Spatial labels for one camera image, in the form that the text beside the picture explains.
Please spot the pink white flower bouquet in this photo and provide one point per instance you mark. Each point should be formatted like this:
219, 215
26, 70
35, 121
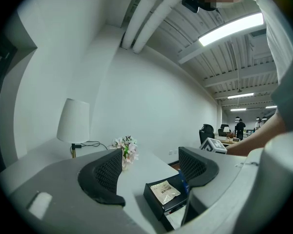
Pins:
128, 147

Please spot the light wooden desk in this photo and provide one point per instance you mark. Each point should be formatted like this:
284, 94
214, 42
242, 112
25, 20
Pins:
228, 141

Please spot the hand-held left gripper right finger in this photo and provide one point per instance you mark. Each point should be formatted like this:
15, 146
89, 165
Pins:
197, 169

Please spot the white ceiling duct pipe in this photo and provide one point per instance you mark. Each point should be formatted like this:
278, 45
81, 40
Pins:
139, 16
156, 23

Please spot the person's white shirt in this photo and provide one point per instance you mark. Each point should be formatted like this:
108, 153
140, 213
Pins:
280, 57

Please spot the black office chair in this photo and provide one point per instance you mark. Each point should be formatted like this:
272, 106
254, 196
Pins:
206, 133

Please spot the black drawer box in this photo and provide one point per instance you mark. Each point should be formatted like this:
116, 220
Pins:
156, 203

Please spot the person's right forearm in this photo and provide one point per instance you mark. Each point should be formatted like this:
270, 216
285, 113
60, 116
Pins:
256, 138

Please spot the white table lamp brass base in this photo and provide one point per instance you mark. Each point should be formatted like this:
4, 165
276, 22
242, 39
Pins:
73, 121

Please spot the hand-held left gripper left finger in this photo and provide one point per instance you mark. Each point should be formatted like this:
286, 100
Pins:
100, 179

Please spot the white plastic sachet packet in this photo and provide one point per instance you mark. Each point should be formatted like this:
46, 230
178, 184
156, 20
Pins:
164, 191

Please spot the blue plastic packet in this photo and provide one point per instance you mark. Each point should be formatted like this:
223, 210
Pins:
183, 183

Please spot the long ceiling light panel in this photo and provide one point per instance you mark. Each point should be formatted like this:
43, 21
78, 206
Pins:
230, 29

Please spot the narrow ceiling light strip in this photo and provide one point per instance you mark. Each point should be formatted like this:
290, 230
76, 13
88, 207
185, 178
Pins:
240, 95
238, 109

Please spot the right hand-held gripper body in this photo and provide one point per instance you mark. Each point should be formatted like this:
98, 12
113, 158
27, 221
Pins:
213, 145

